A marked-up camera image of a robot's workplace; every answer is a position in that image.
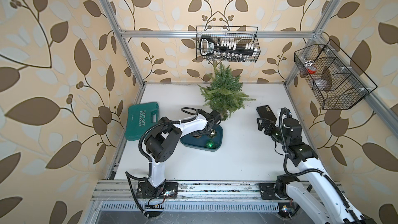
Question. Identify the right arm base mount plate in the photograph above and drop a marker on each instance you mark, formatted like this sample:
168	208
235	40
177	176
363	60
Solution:
273	191

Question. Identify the black flat device on table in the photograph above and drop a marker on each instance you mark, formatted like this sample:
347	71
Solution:
265	112

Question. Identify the teal plastic tray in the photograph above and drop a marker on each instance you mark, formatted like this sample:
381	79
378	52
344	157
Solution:
200	142

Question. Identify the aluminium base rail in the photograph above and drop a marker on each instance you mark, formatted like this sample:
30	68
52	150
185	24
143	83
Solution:
197	202

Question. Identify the socket set black holder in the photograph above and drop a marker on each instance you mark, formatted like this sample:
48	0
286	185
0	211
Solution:
217	47

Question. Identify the black wire basket wall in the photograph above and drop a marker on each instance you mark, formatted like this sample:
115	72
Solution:
240	35
340	82

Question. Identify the red item in basket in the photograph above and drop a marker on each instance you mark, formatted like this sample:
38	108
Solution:
310	68

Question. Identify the black wire basket back wall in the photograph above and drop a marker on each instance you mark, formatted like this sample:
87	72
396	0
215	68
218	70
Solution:
240	35

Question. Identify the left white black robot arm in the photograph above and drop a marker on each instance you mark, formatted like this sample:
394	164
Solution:
157	144

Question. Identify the green plastic tool case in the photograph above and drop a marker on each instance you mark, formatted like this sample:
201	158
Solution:
140	118

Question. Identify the black wire basket right wall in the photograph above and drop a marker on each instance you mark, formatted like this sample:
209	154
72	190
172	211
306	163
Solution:
340	82

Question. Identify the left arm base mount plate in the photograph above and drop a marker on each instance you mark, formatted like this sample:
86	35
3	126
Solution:
167	189

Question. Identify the green glitter ball ornament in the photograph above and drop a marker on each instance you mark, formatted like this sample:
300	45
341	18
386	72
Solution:
210	144

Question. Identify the small green christmas tree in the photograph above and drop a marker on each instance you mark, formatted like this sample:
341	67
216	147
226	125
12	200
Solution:
224	94

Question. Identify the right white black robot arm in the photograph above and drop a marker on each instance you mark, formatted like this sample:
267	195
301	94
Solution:
305	181

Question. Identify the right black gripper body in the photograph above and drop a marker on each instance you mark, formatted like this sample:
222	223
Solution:
272	130

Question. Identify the gold shiny ball ornament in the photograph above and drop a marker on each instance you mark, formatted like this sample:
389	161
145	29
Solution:
212	133

